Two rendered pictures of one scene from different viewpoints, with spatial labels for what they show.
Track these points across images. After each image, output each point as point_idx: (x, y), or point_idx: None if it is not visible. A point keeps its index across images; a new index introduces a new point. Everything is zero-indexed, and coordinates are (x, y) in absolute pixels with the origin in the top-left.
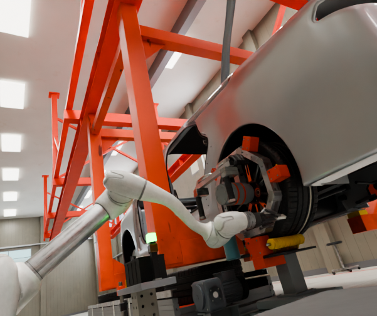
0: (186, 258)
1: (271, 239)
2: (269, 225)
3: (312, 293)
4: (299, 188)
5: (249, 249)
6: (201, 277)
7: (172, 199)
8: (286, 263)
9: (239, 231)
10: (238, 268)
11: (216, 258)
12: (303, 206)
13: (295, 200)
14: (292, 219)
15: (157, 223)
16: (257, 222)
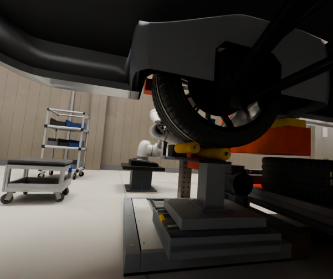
0: (232, 148)
1: (175, 144)
2: (166, 133)
3: (185, 206)
4: (154, 96)
5: None
6: (262, 167)
7: (152, 120)
8: (198, 170)
9: (155, 137)
10: (307, 171)
11: (252, 153)
12: (162, 114)
13: (157, 110)
14: (167, 128)
15: (222, 121)
16: (155, 132)
